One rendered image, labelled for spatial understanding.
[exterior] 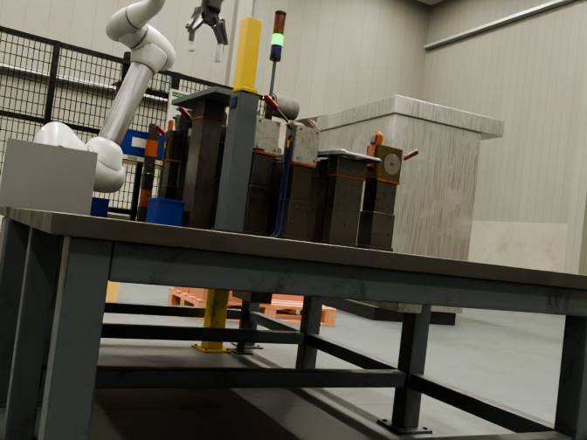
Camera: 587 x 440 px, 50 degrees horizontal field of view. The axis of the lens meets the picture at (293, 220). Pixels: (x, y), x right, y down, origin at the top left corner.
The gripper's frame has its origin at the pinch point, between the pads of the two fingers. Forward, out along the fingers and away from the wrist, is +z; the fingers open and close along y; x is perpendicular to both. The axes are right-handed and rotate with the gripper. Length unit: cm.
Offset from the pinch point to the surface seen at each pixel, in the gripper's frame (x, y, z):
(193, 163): -10.5, -9.0, 42.5
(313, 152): -54, 0, 37
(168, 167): 21.5, 7.5, 41.6
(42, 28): 921, 444, -271
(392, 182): -66, 33, 41
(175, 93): 95, 69, -8
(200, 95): -15.3, -14.1, 20.1
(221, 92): -26.5, -15.6, 19.9
